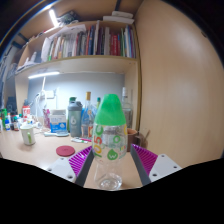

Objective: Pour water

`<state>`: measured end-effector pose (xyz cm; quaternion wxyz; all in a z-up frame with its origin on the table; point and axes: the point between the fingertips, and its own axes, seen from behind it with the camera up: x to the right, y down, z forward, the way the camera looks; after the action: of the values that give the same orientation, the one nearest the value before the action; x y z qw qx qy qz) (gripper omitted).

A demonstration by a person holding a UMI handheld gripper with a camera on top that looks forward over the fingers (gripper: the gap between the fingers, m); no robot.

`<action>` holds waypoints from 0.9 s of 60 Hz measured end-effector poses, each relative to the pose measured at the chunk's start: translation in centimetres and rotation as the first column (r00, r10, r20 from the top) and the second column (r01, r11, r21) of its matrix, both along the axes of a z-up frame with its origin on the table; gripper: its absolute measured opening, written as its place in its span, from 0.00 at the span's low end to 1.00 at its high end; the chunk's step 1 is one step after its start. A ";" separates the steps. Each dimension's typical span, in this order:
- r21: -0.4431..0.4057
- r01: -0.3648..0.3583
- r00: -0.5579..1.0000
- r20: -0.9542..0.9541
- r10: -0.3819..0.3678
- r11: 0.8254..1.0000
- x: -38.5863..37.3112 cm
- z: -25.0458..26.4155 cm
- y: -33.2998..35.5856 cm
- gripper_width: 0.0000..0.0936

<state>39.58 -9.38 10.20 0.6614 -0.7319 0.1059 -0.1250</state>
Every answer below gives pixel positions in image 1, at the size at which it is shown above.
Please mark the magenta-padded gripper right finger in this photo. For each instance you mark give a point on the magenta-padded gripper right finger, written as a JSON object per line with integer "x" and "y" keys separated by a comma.
{"x": 148, "y": 160}

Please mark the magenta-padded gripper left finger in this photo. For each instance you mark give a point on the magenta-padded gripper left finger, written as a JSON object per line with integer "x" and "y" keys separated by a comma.
{"x": 79, "y": 161}

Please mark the clear bottle with green cap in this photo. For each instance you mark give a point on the clear bottle with green cap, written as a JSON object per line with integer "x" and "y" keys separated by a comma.
{"x": 110, "y": 140}

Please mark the flat round red coaster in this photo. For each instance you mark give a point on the flat round red coaster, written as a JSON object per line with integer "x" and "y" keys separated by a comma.
{"x": 65, "y": 151}

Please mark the brown cup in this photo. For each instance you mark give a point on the brown cup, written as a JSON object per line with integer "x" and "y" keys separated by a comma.
{"x": 131, "y": 138}

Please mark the white hairbrush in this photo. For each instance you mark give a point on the white hairbrush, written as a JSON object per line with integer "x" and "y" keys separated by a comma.
{"x": 58, "y": 134}

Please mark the grey shaker bottle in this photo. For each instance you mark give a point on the grey shaker bottle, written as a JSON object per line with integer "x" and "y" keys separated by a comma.
{"x": 74, "y": 118}

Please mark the blue and white carton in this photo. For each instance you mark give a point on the blue and white carton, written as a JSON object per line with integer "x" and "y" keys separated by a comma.
{"x": 58, "y": 121}

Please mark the glass bottle with gold cap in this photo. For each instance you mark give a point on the glass bottle with gold cap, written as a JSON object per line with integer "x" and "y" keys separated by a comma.
{"x": 87, "y": 116}

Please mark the tall clear glass bottle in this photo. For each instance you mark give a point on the tall clear glass bottle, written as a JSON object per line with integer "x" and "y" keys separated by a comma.
{"x": 127, "y": 110}

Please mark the pink packet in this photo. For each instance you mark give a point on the pink packet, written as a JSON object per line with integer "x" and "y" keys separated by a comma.
{"x": 46, "y": 118}

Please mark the green glass bottle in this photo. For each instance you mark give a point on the green glass bottle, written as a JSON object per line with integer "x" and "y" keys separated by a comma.
{"x": 98, "y": 101}

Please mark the white jar with red label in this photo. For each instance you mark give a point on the white jar with red label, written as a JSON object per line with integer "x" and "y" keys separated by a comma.
{"x": 26, "y": 111}

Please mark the small white blue-capped bottle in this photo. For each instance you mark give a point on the small white blue-capped bottle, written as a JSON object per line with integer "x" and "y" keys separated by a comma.
{"x": 7, "y": 125}

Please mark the long under-shelf light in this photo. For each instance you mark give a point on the long under-shelf light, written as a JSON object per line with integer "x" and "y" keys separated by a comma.
{"x": 43, "y": 75}

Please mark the short shelf light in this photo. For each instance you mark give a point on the short shelf light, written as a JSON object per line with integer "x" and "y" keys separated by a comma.
{"x": 53, "y": 17}

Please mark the white wall outlet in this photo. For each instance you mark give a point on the white wall outlet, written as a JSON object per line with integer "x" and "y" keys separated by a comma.
{"x": 49, "y": 94}

